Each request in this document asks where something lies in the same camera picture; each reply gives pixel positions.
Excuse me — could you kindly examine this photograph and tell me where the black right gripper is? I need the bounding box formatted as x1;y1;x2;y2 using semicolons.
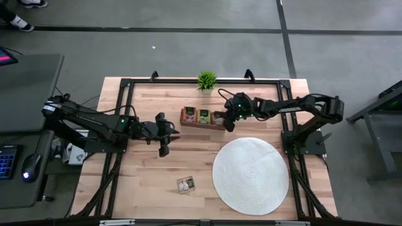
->
219;93;245;133

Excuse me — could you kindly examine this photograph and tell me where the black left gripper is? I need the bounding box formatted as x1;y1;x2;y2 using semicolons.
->
137;112;182;158

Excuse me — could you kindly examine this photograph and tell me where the dark wooden tea box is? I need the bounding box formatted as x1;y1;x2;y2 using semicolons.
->
179;105;227;131

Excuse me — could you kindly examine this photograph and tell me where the green potted plant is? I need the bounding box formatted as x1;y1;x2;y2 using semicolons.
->
196;70;217;94

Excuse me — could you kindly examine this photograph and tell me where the white round woven placemat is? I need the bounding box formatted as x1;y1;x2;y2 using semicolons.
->
212;137;290;217

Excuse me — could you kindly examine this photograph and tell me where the white printed box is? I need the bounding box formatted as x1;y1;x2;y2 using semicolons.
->
67;129;88;166

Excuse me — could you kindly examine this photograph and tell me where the black computer mouse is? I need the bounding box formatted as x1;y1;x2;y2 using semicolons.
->
21;153;42;183

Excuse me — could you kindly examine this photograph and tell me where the grey side desk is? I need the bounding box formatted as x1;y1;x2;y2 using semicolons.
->
0;53;65;210

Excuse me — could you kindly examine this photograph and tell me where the grey metal stand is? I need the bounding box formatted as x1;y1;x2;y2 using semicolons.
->
346;80;402;183

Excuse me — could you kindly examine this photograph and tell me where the blue backlit keyboard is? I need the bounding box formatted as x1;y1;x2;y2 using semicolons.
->
0;144;19;180

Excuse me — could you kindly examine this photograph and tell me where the screen with pink bar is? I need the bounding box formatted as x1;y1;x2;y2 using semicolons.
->
0;46;19;67

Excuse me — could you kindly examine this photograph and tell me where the person's foot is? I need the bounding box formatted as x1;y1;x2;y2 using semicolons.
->
11;14;36;32
19;0;48;9

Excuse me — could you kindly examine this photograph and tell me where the person's leg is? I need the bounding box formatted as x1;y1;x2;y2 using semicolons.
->
0;0;18;23

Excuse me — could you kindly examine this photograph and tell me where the black right camera cable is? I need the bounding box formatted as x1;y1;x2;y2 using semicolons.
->
217;88;235;103

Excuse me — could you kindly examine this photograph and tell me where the black camera cable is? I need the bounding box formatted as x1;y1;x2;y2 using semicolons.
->
102;104;139;119
217;88;235;103

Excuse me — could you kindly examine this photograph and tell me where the black left camera cable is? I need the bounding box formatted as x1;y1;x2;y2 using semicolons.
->
102;104;139;119

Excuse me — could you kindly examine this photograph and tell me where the silver metal bracket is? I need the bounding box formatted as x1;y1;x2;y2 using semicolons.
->
99;219;136;226
275;220;310;226

